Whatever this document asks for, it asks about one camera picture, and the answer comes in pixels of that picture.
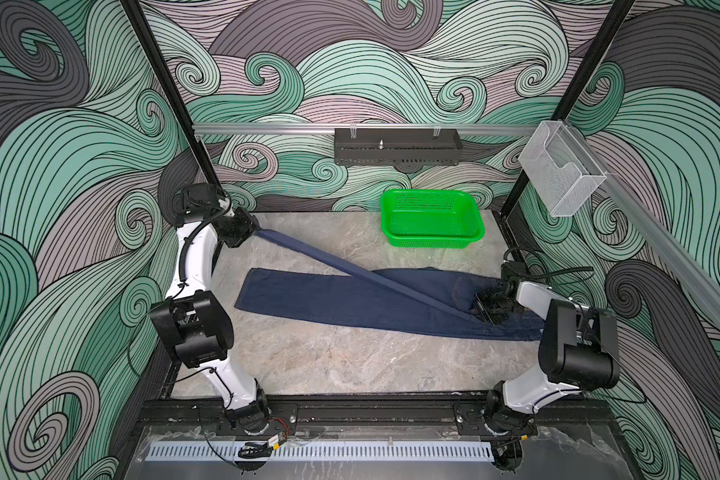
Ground right aluminium rail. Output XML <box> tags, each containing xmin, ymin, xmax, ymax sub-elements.
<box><xmin>573</xmin><ymin>129</ymin><xmax>720</xmax><ymax>331</ymax></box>

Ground aluminium rail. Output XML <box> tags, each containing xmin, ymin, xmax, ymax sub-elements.
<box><xmin>192</xmin><ymin>122</ymin><xmax>537</xmax><ymax>137</ymax></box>
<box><xmin>573</xmin><ymin>129</ymin><xmax>720</xmax><ymax>331</ymax></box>

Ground dark blue denim trousers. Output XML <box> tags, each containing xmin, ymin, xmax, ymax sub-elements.
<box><xmin>235</xmin><ymin>229</ymin><xmax>544</xmax><ymax>341</ymax></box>

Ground white slotted cable duct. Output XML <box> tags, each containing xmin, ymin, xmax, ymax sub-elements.
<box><xmin>144</xmin><ymin>440</ymin><xmax>494</xmax><ymax>462</ymax></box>

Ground black front mounting rail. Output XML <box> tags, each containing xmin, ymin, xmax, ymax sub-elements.
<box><xmin>137</xmin><ymin>391</ymin><xmax>613</xmax><ymax>438</ymax></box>

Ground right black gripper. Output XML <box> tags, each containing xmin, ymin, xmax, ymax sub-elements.
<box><xmin>470</xmin><ymin>287</ymin><xmax>523</xmax><ymax>327</ymax></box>

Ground back aluminium rail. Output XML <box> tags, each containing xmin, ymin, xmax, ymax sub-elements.
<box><xmin>192</xmin><ymin>122</ymin><xmax>537</xmax><ymax>137</ymax></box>

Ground green plastic basket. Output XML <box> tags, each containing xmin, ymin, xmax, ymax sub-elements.
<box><xmin>380</xmin><ymin>189</ymin><xmax>485</xmax><ymax>249</ymax></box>

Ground black perforated wall shelf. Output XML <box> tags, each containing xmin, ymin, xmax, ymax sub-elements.
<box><xmin>333</xmin><ymin>129</ymin><xmax>464</xmax><ymax>172</ymax></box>

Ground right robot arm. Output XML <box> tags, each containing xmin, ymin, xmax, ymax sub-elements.
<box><xmin>472</xmin><ymin>247</ymin><xmax>620</xmax><ymax>437</ymax></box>

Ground clear plastic wall bin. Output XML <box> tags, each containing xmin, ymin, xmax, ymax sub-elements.
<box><xmin>519</xmin><ymin>121</ymin><xmax>606</xmax><ymax>218</ymax></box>

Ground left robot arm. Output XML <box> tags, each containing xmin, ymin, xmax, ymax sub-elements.
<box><xmin>149</xmin><ymin>183</ymin><xmax>269</xmax><ymax>432</ymax></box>

